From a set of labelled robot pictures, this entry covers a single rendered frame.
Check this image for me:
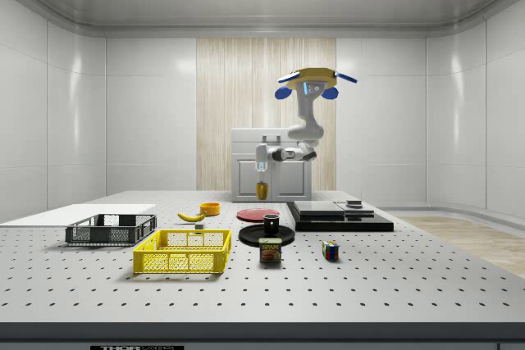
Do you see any white cabinet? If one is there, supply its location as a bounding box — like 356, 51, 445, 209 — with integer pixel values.
231, 127, 317, 203

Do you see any red plate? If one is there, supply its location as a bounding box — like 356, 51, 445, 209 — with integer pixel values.
236, 207, 281, 223

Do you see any black mug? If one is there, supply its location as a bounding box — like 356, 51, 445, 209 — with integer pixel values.
262, 213, 281, 236

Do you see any black plate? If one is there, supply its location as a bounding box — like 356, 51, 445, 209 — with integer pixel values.
238, 224, 297, 247

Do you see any flat-sided can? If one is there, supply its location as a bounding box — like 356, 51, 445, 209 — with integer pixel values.
258, 237, 283, 264

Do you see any black stove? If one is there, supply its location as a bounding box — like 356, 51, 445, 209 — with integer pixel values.
285, 199, 395, 233

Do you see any banana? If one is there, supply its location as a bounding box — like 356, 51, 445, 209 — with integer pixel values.
176, 211, 208, 224

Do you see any puzzle cube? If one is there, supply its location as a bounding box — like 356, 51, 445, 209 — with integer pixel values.
322, 239, 340, 261

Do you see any drone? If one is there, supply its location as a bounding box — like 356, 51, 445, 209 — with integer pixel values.
273, 66, 358, 102

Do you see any yellow basket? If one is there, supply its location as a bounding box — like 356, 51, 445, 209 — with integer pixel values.
132, 229, 233, 275

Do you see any dark grey basket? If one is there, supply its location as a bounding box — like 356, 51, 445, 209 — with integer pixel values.
65, 213, 158, 248

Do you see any white board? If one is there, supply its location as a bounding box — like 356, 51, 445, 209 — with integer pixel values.
0, 203, 158, 228

